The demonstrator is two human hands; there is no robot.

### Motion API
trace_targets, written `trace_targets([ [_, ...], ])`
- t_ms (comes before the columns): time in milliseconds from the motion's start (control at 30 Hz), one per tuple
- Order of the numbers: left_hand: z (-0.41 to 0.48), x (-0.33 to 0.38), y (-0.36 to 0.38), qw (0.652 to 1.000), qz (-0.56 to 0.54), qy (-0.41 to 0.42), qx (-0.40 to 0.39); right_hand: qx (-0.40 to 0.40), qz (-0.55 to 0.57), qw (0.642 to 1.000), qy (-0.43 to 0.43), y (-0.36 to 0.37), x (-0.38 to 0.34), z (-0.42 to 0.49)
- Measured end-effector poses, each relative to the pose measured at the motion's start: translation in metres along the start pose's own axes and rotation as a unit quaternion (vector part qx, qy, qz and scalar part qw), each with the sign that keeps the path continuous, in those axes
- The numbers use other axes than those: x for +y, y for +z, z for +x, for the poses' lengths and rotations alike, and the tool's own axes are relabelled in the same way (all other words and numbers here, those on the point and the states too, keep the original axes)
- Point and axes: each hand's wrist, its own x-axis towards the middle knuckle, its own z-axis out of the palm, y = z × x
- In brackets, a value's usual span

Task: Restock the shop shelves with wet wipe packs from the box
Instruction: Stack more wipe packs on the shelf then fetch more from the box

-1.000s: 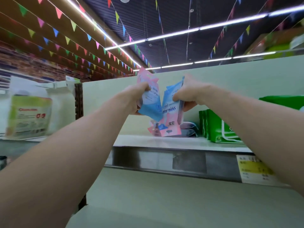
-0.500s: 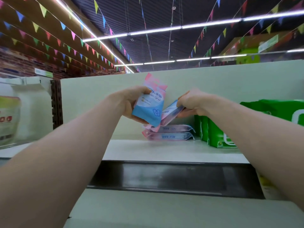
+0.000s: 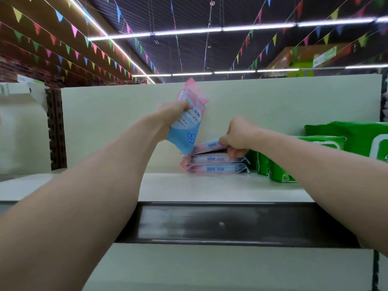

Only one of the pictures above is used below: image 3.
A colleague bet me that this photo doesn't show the person's right hand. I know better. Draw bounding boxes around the person's right hand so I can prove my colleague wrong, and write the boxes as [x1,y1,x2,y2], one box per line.
[218,116,264,160]

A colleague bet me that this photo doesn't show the person's left hand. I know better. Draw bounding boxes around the person's left hand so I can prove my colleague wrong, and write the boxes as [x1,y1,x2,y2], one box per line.
[148,100,190,143]

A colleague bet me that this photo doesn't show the pink-blue wipes packet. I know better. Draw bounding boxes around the pink-blue wipes packet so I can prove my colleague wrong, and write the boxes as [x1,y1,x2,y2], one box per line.
[189,138,228,156]
[181,162,251,175]
[167,77,210,155]
[182,152,249,165]

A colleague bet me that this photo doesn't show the metal store shelving unit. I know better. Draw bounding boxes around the metal store shelving unit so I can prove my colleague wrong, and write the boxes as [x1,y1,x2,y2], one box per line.
[0,74,388,291]

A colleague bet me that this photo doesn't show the person's left forearm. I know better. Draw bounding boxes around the person's left forearm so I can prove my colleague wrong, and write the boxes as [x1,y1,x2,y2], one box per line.
[0,118,161,291]

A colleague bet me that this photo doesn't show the person's right forearm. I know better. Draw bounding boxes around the person's right forearm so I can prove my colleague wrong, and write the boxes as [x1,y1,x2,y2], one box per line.
[257,129,388,255]

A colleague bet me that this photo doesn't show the short ceiling light strip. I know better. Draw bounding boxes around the short ceiling light strip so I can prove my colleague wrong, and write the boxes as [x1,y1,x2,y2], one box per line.
[133,63,388,78]

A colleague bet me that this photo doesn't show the diagonal ceiling light strip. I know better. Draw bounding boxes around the diagonal ceiling light strip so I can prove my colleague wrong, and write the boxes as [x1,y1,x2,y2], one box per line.
[67,0,155,84]

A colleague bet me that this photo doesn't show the green yellow store sign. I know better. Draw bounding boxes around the green yellow store sign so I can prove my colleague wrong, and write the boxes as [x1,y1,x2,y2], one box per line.
[285,45,340,76]

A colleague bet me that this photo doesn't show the long ceiling light strip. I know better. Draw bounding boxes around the long ceiling light strip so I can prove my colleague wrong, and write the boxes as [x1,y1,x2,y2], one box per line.
[88,17,388,41]

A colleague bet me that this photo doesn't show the green wall sign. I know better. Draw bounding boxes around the green wall sign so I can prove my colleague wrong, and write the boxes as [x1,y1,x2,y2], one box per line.
[17,74,46,89]

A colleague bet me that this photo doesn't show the strings of colourful bunting flags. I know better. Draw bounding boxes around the strings of colourful bunting flags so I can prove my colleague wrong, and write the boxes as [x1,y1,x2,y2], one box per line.
[0,0,388,85]

